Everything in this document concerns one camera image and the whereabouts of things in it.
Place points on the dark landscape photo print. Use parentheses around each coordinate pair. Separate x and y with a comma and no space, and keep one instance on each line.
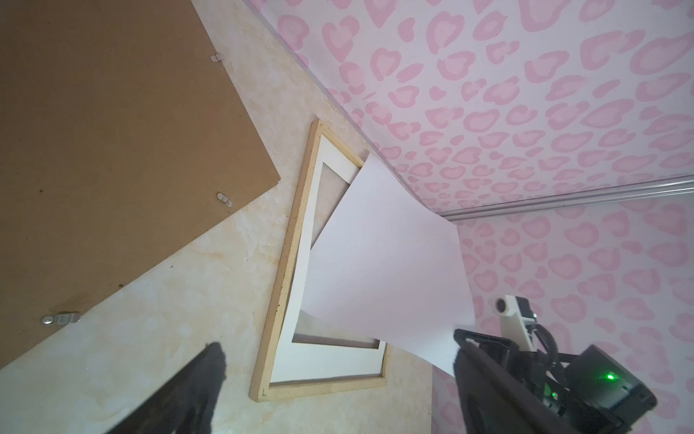
(388,268)

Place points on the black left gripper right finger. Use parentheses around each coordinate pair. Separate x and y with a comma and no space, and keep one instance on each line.
(492,401)

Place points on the diagonal aluminium strut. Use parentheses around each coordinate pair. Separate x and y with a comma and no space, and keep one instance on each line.
(679,185)

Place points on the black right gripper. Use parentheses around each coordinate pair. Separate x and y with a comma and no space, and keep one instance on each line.
(590,391)

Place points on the white mat board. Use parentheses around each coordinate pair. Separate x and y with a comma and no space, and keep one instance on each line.
(296,362)

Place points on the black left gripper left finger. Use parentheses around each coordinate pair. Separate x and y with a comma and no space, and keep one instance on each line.
(186,403)

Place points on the brown cardboard backing board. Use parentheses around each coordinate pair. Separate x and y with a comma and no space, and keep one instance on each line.
(121,142)

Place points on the light wooden picture frame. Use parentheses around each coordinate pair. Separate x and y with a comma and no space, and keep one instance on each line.
(261,389)

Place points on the clear acrylic sheet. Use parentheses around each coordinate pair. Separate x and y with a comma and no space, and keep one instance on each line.
(311,330)

